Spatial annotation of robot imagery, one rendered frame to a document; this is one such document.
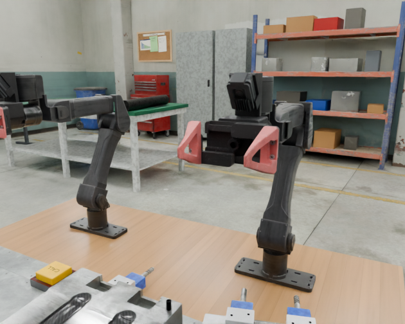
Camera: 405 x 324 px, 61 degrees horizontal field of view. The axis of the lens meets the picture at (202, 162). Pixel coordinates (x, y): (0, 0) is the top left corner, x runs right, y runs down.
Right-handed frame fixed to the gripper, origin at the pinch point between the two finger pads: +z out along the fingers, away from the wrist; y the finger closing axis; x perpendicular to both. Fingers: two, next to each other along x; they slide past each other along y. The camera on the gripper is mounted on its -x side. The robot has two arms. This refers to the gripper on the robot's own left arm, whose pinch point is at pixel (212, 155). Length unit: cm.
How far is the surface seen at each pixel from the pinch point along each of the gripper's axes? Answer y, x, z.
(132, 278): -27.6, 36.1, -14.9
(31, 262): -61, 40, -13
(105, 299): -23.0, 31.1, -1.2
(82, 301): -27.0, 31.5, 0.7
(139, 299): -19.0, 33.3, -6.4
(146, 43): -423, -59, -578
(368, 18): -8, -77, -542
